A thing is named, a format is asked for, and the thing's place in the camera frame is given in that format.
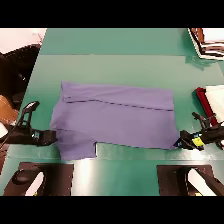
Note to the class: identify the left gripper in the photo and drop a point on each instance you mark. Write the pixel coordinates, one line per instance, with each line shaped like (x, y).
(47, 137)

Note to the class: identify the purple shirt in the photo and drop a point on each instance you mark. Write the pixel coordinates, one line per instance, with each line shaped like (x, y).
(116, 120)

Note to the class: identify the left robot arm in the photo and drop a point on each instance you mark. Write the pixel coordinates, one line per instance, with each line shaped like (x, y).
(18, 137)

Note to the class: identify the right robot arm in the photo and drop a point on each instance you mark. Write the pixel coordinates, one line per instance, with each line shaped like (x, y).
(213, 135)

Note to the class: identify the red garment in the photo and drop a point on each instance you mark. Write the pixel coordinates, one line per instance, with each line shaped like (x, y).
(204, 104)

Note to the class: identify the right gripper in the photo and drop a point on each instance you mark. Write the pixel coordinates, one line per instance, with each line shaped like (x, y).
(191, 141)

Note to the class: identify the white garment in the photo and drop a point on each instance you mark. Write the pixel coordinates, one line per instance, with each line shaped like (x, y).
(216, 100)

